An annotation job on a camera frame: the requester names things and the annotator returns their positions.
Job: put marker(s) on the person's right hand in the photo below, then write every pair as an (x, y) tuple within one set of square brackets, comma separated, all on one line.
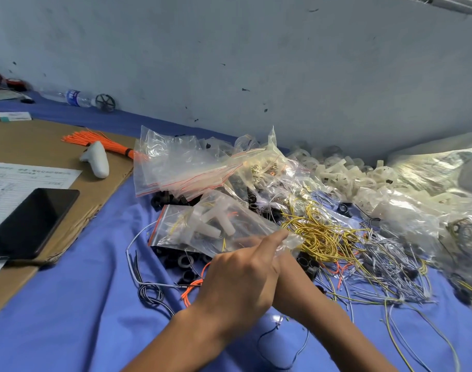
[(302, 290)]

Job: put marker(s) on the person's left hand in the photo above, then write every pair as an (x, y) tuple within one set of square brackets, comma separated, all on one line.
[(243, 286)]

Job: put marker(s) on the clear zip plastic bag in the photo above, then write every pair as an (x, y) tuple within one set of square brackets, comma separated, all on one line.
[(212, 224)]

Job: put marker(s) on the pile of black plastic rings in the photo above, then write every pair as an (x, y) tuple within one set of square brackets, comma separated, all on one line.
[(162, 201)]

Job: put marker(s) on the heap of plastic bags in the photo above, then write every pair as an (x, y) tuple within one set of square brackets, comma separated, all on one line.
[(271, 170)]

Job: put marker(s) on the pile of white plastic wheels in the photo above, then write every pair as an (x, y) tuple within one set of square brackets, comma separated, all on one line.
[(352, 174)]

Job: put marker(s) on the stack of plastic bags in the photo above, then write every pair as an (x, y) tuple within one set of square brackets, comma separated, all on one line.
[(174, 162)]

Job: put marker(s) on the pile of large plastic bags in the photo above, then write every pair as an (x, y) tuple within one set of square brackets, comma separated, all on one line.
[(445, 174)]

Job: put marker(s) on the person's right forearm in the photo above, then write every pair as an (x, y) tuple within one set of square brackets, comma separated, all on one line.
[(344, 341)]

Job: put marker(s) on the blue cloth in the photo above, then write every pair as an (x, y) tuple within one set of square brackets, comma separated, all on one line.
[(88, 306)]

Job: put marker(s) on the white handheld device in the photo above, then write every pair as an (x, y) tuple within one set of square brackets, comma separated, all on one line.
[(96, 160)]

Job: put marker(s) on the orange tie bundle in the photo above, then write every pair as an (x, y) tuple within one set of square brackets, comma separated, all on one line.
[(92, 138)]

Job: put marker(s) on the black smartphone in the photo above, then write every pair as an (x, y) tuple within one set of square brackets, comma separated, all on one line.
[(30, 224)]

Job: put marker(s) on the black round wheel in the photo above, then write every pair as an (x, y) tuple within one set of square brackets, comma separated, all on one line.
[(105, 102)]

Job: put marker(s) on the white paper sheet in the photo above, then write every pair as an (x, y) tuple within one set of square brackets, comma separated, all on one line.
[(19, 178)]

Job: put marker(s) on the brown cardboard sheet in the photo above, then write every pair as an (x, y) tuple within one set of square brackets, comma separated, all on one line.
[(34, 147)]

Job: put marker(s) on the clear plastic water bottle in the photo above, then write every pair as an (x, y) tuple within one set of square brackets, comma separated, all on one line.
[(69, 98)]

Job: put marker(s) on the small white label card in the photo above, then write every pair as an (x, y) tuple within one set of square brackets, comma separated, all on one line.
[(15, 117)]

